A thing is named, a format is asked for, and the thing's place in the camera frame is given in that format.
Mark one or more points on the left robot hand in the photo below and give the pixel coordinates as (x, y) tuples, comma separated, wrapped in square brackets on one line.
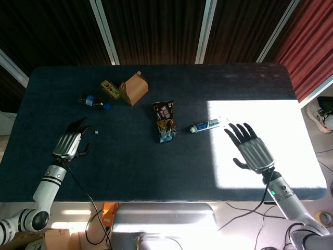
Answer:
[(67, 145)]

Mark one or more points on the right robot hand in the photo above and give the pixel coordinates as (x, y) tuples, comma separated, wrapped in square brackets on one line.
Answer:
[(255, 151)]

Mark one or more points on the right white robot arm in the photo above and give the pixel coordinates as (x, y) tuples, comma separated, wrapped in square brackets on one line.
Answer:
[(294, 205)]

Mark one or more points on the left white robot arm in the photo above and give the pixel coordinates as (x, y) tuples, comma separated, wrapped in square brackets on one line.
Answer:
[(39, 198)]

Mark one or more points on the dark cola bottle blue label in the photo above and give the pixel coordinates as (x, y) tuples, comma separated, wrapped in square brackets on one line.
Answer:
[(93, 102)]

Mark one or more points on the white blue toothpaste tube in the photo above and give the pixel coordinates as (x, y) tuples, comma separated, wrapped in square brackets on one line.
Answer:
[(208, 125)]

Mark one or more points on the white sneaker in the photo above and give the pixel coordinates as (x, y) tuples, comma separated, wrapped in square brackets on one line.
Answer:
[(319, 115)]

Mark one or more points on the dark blue table mat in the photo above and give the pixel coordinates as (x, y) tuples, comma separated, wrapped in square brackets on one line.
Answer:
[(145, 156)]

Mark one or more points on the orange plastic part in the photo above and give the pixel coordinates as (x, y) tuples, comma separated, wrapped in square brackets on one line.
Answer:
[(108, 216)]

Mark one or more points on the brown cardboard gable box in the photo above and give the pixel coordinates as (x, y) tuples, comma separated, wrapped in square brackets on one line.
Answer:
[(134, 89)]

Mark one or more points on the tape roll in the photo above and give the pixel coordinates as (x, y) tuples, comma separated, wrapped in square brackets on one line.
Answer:
[(323, 216)]

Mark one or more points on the dark snack bag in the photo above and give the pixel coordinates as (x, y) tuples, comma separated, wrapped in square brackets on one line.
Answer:
[(164, 121)]

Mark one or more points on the silver robot torso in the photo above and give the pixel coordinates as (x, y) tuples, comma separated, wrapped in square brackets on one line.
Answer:
[(164, 224)]

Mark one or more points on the red curtain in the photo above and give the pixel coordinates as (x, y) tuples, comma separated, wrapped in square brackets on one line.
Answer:
[(308, 44)]

